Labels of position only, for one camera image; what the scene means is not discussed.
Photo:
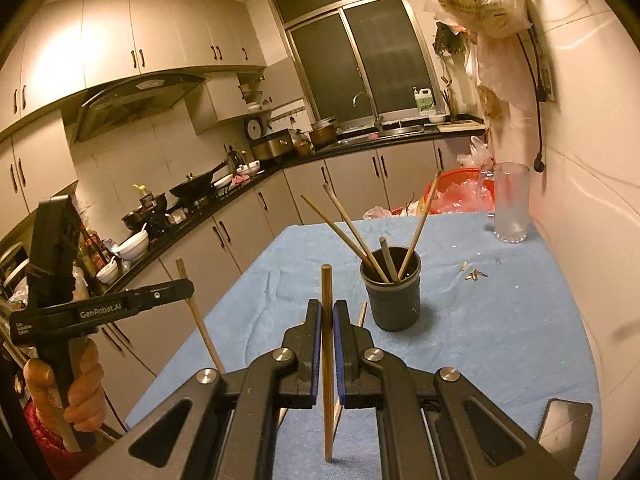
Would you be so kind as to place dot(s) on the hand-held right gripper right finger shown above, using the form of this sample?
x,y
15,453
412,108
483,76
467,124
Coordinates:
x,y
339,350

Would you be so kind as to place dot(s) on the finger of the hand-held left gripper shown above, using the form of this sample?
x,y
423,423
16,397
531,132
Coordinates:
x,y
160,296

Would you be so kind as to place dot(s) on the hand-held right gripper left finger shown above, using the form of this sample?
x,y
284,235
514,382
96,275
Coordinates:
x,y
314,350

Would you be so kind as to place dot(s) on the long wooden chopstick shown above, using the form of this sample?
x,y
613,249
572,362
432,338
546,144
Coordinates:
x,y
201,319
326,285

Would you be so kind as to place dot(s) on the black utensil holder cup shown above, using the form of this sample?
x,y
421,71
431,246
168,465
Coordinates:
x,y
392,305

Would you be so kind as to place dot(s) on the person's left hand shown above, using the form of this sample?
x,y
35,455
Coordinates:
x,y
85,395

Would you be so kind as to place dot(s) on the brown sauce bottle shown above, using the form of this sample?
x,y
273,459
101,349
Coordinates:
x,y
92,255

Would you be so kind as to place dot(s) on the large white bowl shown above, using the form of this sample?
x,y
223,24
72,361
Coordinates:
x,y
132,247

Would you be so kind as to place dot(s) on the small white bowl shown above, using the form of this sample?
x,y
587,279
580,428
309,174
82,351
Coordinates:
x,y
107,272

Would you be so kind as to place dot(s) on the black stove pot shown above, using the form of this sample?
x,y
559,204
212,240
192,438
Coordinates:
x,y
135,220

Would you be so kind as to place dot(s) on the yellow cap oil bottle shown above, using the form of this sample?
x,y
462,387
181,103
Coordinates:
x,y
145,200

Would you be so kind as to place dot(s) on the black wok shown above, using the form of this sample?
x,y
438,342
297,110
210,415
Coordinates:
x,y
192,187

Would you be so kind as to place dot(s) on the blue table cloth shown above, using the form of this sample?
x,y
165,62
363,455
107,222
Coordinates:
x,y
475,335

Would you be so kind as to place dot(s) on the pink cloth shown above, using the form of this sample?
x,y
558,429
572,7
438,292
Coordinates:
x,y
241,180

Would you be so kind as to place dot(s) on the small metal keys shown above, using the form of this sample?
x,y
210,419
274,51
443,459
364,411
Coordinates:
x,y
475,275

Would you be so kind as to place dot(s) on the range hood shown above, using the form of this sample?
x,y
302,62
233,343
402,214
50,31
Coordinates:
x,y
135,97

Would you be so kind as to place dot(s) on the round white kitchen scale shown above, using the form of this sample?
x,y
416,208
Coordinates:
x,y
255,127

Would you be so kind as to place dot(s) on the clear plastic bag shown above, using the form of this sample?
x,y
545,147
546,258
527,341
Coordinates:
x,y
460,195

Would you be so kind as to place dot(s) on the red plastic basket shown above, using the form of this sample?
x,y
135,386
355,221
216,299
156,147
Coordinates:
x,y
442,177

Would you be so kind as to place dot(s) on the black kitchen countertop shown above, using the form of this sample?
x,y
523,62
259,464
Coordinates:
x,y
360,145

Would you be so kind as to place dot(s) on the metal cooking pot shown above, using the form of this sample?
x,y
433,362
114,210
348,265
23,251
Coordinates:
x,y
323,135

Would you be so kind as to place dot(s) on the clear plastic pitcher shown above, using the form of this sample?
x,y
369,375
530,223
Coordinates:
x,y
511,205

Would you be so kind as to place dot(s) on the metal faucet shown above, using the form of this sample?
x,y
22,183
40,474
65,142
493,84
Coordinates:
x,y
376,115

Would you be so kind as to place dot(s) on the black phone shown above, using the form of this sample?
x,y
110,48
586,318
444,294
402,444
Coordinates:
x,y
565,425

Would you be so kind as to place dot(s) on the green label detergent bottle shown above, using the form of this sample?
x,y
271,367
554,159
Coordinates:
x,y
423,102

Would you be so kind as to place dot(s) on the dark chopsticks by sink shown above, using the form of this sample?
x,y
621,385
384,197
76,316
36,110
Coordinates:
x,y
446,107

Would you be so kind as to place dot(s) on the kitchen window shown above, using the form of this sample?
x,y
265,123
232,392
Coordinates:
x,y
325,60

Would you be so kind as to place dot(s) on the white hanging plastic bag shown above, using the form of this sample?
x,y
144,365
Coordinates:
x,y
500,75

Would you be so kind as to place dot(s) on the dark hanging object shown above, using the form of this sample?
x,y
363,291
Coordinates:
x,y
445,40

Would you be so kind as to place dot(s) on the white wall cabinets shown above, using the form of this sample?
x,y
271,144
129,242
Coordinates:
x,y
110,35

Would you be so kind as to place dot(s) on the wall socket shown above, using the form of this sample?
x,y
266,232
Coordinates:
x,y
547,82

